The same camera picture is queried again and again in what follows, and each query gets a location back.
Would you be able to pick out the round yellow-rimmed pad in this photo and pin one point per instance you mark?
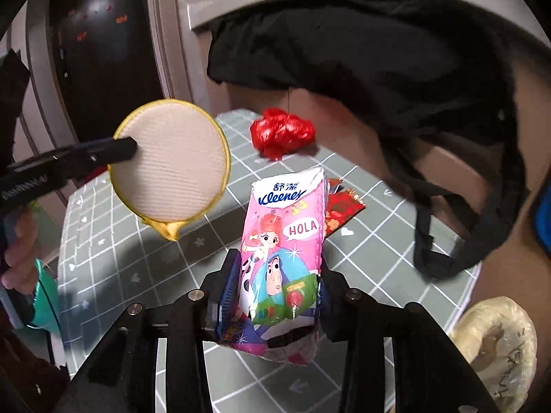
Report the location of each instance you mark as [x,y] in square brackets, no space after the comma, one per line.
[180,168]

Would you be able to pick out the red crumpled plastic bag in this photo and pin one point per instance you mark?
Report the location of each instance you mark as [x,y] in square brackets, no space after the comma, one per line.
[278,133]

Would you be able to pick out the teal plastic bag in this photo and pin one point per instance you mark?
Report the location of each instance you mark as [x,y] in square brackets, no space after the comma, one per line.
[41,309]

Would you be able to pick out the red snack wrapper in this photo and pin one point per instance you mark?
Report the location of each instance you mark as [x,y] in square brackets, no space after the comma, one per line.
[342,205]

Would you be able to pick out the blue hanging towel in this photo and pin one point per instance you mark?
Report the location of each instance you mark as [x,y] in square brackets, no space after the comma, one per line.
[541,219]

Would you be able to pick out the black hanging bag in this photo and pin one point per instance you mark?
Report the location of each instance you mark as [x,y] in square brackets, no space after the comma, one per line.
[410,69]

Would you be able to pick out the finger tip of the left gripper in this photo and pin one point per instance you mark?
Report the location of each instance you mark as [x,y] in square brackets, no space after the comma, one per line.
[75,161]

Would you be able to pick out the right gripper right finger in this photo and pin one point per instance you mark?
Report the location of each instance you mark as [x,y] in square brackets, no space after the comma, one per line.
[332,304]

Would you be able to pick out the person's left hand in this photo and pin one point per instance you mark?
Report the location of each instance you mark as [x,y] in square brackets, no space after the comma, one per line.
[21,256]

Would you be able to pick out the trash bin with liner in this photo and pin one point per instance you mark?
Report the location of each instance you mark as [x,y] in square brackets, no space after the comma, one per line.
[498,339]

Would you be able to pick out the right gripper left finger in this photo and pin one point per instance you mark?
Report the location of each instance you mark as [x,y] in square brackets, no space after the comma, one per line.
[221,288]

